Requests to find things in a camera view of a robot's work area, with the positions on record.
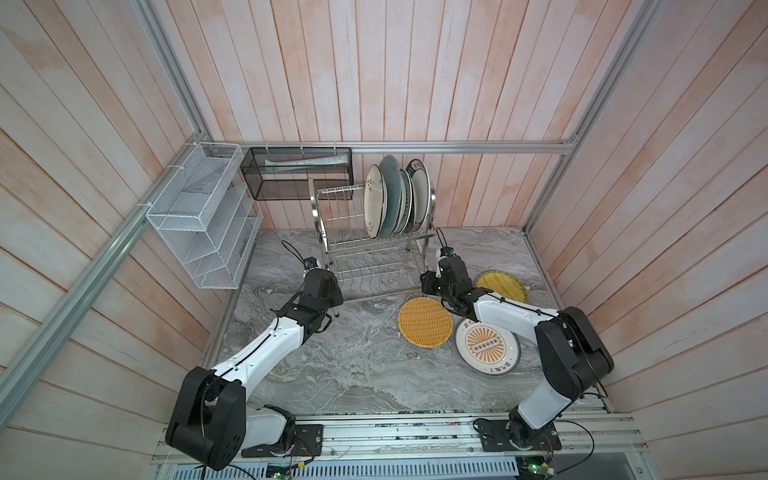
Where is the large teal plate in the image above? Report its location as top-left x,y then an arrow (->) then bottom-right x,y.
378,155 -> 403,238

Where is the white wire mesh shelf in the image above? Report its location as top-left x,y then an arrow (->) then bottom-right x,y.
147,142 -> 263,290

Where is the white plate green lettered rim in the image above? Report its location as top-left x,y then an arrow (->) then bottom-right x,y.
406,159 -> 432,231

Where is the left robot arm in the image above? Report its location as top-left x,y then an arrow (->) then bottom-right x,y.
165,268 -> 343,471

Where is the small orange sunburst plate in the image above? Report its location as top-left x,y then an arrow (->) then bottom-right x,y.
403,169 -> 415,233

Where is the large orange sunburst plate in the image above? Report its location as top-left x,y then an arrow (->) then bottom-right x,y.
455,320 -> 521,376

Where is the black wire mesh basket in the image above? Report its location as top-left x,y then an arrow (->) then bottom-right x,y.
240,146 -> 354,201

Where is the light green flower plate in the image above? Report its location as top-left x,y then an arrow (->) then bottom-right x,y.
394,169 -> 409,235

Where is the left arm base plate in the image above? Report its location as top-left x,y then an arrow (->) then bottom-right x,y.
241,424 -> 324,458

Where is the yellow woven pattern plate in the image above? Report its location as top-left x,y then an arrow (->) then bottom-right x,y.
475,270 -> 529,303

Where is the stainless steel dish rack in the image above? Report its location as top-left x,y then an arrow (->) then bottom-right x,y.
309,179 -> 435,301

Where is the aluminium frame rail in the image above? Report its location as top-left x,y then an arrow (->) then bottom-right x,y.
200,139 -> 574,156

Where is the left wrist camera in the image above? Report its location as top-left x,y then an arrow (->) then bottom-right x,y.
303,257 -> 319,271

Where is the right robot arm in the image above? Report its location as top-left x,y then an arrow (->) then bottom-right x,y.
420,247 -> 614,450

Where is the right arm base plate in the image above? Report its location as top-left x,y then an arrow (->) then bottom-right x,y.
472,418 -> 562,452

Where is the orange woven pattern plate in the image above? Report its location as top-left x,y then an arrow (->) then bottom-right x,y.
398,297 -> 454,348

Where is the cream floral plate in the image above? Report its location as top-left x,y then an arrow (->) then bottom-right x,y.
363,165 -> 387,238

